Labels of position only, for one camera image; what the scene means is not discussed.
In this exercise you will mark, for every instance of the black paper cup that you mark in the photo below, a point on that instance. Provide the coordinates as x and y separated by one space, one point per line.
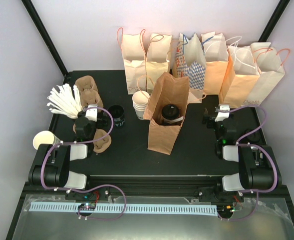
118 116

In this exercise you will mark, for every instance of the white paper cup stack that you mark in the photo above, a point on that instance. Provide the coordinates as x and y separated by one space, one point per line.
140 100

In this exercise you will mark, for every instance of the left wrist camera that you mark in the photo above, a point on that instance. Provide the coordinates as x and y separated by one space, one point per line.
91 112

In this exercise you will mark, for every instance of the white stirrer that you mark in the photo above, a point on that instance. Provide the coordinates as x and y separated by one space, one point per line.
175 120

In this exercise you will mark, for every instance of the black cup lid stack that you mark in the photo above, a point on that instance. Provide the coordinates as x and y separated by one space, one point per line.
253 138

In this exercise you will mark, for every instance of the cream paper bag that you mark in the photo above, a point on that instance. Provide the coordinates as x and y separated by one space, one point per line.
157 58

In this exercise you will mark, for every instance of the blue patterned paper bag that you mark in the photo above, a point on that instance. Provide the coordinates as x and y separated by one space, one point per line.
190 61

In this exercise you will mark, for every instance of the white slotted cable duct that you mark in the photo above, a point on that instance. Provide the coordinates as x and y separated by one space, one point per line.
117 208

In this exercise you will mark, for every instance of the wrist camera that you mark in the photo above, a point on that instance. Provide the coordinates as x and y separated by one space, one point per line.
91 112
222 112

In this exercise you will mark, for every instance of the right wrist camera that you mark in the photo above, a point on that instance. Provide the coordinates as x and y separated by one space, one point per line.
222 112

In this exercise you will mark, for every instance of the stacked pulp cup carriers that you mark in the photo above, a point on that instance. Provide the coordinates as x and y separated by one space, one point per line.
88 91

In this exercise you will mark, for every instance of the orange white paper bag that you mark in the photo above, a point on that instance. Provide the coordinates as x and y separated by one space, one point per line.
216 55

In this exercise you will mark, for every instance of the brown kraft paper bag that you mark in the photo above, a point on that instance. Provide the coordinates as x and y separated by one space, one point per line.
167 90

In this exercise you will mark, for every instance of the tilted paper cup stack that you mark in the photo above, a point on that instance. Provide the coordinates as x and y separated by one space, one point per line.
45 137

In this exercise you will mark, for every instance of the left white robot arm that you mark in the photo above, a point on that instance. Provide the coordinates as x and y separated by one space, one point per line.
51 166

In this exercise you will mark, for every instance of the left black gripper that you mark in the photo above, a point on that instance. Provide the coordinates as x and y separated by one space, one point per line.
101 124

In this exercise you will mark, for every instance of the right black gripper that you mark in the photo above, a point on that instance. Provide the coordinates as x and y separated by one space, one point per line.
205 117

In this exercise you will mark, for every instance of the cup of white stirrers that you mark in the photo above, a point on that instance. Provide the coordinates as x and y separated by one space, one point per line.
65 101

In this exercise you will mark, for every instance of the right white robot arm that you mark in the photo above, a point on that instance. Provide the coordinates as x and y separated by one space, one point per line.
239 139

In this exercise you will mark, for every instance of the white cream logo bag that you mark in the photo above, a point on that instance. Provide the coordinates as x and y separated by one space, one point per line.
271 69

